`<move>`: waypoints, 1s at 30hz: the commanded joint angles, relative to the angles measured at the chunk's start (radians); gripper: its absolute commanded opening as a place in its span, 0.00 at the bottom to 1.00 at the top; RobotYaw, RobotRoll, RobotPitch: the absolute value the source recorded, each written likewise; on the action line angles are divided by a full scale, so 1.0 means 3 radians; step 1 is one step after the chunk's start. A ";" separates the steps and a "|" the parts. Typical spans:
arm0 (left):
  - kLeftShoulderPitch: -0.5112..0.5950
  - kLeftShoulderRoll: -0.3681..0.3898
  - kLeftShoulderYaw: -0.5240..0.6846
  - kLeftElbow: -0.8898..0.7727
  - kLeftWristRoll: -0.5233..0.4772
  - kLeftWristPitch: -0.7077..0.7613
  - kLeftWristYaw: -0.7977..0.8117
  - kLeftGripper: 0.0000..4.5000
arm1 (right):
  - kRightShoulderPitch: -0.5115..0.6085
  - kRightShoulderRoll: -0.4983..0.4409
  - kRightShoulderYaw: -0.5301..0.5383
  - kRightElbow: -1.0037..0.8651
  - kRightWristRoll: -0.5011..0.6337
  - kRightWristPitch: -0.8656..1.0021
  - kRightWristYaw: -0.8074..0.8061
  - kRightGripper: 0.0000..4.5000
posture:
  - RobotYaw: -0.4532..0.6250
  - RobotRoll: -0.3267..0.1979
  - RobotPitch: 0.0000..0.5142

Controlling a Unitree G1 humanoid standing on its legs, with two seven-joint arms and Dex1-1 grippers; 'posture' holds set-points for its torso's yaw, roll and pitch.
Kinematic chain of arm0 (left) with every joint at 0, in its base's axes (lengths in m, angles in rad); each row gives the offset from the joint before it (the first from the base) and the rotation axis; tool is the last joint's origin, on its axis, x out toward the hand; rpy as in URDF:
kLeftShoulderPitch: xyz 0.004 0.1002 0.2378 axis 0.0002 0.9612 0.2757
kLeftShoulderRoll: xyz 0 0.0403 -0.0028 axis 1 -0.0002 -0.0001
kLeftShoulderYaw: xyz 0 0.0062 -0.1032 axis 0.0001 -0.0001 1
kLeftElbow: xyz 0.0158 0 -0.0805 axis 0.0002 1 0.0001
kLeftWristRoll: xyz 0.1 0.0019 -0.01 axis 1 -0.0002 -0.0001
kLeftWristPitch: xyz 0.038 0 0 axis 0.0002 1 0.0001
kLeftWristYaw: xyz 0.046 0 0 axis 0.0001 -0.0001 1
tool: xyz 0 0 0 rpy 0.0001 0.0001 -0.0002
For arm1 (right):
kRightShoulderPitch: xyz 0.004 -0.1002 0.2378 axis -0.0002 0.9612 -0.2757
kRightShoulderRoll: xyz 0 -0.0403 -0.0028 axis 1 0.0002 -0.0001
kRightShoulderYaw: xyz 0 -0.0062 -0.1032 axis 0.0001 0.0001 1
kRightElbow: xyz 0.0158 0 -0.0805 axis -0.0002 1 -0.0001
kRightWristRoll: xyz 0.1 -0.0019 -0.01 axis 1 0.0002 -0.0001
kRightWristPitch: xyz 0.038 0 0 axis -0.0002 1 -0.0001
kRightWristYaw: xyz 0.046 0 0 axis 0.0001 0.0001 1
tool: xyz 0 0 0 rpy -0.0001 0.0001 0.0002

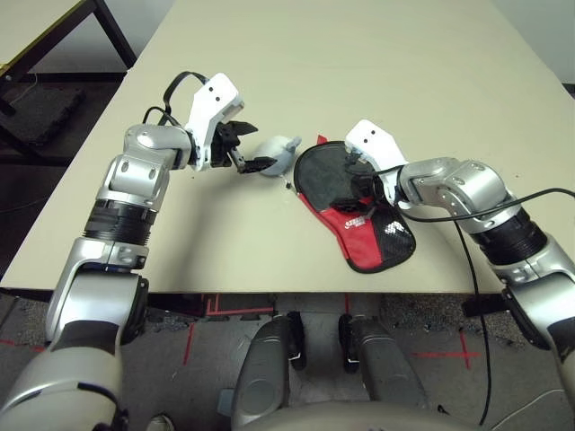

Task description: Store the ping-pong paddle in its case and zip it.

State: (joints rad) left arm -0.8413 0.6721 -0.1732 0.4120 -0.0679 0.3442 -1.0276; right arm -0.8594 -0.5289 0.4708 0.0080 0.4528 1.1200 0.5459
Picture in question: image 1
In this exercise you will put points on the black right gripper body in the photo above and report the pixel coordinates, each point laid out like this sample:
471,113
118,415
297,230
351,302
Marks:
370,190

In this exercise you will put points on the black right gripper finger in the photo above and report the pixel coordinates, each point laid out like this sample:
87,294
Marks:
349,201
356,210

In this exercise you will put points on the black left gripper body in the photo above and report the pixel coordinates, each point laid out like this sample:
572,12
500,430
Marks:
222,148

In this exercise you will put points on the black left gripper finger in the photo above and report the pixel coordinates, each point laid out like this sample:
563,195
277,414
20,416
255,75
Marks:
242,128
253,165

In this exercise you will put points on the red black paddle case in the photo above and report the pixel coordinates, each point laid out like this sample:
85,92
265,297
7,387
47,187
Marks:
359,242

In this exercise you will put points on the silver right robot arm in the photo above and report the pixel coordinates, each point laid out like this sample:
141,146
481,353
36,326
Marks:
471,188

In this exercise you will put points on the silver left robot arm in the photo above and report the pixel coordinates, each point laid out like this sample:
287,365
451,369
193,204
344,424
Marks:
135,175

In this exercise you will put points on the grey robot right leg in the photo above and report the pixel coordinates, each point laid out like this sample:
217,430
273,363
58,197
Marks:
386,363

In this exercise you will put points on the grey robot leg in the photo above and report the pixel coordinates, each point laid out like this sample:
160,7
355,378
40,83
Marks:
386,363
265,368

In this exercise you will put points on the grey robot left leg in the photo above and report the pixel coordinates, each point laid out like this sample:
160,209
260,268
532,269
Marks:
265,368

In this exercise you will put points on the black foam floor mat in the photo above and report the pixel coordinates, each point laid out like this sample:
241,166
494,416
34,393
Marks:
40,116

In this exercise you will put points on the grey robot torso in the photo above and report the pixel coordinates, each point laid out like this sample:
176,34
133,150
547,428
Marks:
359,417

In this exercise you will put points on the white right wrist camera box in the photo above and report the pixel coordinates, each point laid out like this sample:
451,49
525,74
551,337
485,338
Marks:
377,139

